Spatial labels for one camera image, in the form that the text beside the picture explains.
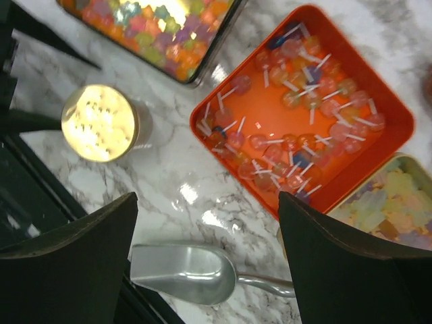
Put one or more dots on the dark tin of gummies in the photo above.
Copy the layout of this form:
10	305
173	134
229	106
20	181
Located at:
179	38

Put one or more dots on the orange black mug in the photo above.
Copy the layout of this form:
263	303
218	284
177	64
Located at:
426	85

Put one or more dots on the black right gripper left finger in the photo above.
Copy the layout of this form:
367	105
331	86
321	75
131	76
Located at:
71	274

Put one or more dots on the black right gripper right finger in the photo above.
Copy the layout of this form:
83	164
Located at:
344	275

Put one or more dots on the gold jar lid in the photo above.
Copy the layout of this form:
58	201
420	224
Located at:
99	123

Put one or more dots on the clear glass jar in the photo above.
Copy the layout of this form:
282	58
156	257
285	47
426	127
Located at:
144	126

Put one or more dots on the silver metal scoop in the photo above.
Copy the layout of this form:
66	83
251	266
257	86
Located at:
196	273

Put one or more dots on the gold popsicle candy tin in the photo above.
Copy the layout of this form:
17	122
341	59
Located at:
393	204

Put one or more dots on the orange lollipop tin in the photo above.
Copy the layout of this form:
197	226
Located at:
265	114

